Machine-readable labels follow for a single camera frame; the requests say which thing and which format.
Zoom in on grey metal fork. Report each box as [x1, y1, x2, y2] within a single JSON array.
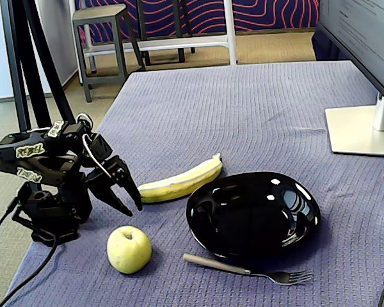
[[182, 253, 314, 286]]

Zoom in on purple panel with pink lines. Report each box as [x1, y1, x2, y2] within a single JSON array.
[[75, 0, 321, 44]]

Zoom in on white red servo wire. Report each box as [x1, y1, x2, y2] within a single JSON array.
[[81, 132, 113, 180]]

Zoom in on black tripod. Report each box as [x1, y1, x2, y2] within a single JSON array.
[[0, 0, 76, 135]]

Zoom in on blue-grey woven tablecloth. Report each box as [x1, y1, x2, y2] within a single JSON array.
[[1, 59, 384, 307]]

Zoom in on glossy black plate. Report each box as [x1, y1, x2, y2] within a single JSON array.
[[185, 171, 322, 259]]

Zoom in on white metal table frame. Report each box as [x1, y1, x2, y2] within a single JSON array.
[[81, 0, 238, 76]]

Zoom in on silver monitor stand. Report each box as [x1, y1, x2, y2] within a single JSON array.
[[324, 91, 384, 159]]

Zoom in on green apple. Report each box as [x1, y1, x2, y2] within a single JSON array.
[[106, 224, 153, 275]]

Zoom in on black usb cable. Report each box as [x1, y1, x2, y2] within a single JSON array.
[[0, 232, 58, 307]]

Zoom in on grey metal stool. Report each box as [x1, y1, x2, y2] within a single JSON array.
[[72, 3, 147, 103]]

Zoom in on computer monitor screen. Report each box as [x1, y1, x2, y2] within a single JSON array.
[[312, 0, 384, 109]]

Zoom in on black power cable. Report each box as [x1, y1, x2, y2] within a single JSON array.
[[0, 196, 20, 256]]

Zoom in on yellow banana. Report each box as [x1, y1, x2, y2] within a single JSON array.
[[137, 152, 224, 204]]

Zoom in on dark metal chair legs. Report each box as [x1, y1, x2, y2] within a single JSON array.
[[136, 0, 196, 67]]

